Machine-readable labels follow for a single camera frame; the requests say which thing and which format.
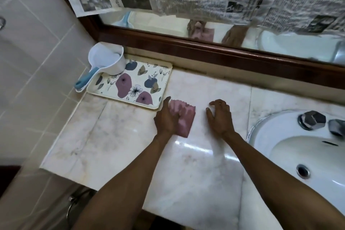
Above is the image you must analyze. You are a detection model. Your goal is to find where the person's left hand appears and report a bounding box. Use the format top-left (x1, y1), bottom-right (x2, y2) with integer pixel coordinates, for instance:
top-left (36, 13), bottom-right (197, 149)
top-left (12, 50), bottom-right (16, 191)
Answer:
top-left (153, 96), bottom-right (180, 136)

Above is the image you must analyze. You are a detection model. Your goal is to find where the person's right hand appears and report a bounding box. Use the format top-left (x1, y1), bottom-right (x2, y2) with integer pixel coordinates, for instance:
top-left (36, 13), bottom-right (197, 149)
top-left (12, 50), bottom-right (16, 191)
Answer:
top-left (206, 99), bottom-right (235, 137)

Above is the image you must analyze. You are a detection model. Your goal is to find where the pink cleaning cloth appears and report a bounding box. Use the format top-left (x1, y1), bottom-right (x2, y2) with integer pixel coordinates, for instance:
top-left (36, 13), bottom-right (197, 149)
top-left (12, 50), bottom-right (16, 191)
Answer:
top-left (168, 99), bottom-right (196, 139)

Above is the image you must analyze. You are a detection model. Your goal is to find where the person's left forearm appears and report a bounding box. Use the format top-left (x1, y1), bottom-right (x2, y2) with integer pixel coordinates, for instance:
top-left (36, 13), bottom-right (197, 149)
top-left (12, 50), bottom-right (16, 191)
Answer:
top-left (71, 130), bottom-right (178, 230)

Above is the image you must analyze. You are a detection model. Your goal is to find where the person's right forearm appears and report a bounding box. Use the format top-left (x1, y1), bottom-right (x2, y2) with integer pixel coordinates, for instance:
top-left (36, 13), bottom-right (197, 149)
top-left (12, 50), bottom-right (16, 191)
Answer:
top-left (220, 130), bottom-right (345, 230)

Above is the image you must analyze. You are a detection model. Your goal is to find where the floral print cream tray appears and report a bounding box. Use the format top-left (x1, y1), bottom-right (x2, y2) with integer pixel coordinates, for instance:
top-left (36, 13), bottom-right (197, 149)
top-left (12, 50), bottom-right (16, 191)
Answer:
top-left (86, 59), bottom-right (173, 111)

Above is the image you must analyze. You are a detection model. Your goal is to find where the wooden framed mirror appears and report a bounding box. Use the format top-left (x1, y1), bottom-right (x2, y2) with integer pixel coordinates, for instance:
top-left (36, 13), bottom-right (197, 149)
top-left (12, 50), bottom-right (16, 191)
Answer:
top-left (43, 0), bottom-right (345, 91)

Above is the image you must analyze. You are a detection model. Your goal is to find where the white ceramic sink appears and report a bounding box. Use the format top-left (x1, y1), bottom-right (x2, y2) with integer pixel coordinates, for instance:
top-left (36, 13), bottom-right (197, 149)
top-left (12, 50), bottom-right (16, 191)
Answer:
top-left (246, 110), bottom-right (345, 207)

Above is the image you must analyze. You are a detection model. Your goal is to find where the chrome faucet knob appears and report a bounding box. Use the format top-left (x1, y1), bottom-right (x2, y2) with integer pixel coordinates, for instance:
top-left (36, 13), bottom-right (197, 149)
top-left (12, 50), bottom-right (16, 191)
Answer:
top-left (298, 110), bottom-right (327, 131)

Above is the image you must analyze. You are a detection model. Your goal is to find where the chrome faucet spout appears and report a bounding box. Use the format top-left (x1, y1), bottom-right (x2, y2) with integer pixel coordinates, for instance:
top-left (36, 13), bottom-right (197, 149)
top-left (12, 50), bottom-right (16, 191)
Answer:
top-left (328, 119), bottom-right (345, 138)

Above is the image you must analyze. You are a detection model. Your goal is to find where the dark metal fixture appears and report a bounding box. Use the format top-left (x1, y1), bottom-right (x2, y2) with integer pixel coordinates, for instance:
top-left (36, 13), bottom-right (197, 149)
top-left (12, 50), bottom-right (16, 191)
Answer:
top-left (66, 188), bottom-right (99, 228)

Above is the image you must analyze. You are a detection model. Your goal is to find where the white scoop with blue handle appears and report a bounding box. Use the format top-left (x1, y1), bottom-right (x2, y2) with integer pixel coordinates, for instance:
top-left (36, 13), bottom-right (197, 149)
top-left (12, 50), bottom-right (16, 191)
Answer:
top-left (74, 42), bottom-right (127, 93)

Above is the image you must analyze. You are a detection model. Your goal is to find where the chrome sink overflow ring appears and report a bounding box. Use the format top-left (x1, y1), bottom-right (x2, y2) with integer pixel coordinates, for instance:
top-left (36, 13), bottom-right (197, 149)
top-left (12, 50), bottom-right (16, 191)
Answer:
top-left (296, 164), bottom-right (311, 180)

